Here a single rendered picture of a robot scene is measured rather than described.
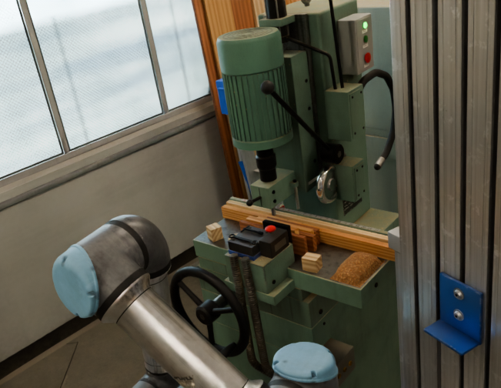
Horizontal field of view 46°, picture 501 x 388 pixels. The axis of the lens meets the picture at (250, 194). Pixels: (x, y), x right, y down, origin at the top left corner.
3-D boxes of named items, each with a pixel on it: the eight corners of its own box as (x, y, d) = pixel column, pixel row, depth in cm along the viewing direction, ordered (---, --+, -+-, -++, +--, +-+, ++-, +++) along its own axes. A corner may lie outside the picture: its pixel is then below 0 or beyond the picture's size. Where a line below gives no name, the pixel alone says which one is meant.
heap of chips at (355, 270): (329, 279, 154) (328, 266, 153) (355, 253, 164) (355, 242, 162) (359, 288, 149) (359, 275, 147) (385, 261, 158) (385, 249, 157)
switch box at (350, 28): (340, 75, 176) (336, 20, 170) (357, 65, 183) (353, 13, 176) (359, 75, 173) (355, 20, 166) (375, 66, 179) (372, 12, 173)
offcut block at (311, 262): (302, 270, 160) (301, 258, 158) (308, 263, 162) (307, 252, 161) (317, 273, 158) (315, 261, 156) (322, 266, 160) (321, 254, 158)
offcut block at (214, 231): (223, 238, 183) (221, 226, 181) (213, 242, 181) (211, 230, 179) (218, 233, 186) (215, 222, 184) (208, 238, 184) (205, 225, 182)
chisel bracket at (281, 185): (253, 210, 178) (249, 185, 175) (280, 191, 187) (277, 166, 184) (272, 214, 174) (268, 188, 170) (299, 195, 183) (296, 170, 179)
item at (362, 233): (228, 215, 196) (225, 202, 194) (232, 212, 198) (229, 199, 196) (392, 256, 159) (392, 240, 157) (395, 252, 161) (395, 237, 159)
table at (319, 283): (174, 270, 181) (170, 253, 179) (236, 225, 201) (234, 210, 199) (344, 331, 144) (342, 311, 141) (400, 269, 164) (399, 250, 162)
